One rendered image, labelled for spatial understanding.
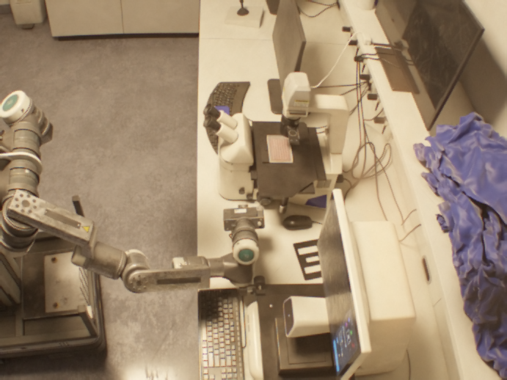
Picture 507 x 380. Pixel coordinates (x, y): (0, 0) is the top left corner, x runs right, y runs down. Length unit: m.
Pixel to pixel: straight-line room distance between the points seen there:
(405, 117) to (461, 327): 0.75
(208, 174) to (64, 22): 2.32
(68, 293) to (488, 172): 1.77
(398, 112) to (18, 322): 1.79
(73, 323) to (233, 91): 1.31
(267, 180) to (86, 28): 2.57
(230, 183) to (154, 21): 2.25
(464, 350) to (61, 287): 1.72
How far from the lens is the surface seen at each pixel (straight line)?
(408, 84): 1.78
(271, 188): 1.74
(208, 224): 1.88
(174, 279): 1.50
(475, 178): 1.39
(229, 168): 1.80
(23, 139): 1.68
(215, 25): 2.86
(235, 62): 2.57
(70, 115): 3.47
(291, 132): 1.73
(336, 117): 1.75
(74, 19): 3.97
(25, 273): 2.38
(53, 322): 2.27
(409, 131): 1.64
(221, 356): 1.63
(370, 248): 1.29
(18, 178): 1.56
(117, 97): 3.53
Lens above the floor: 2.32
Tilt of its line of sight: 52 degrees down
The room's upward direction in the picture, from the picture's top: 7 degrees clockwise
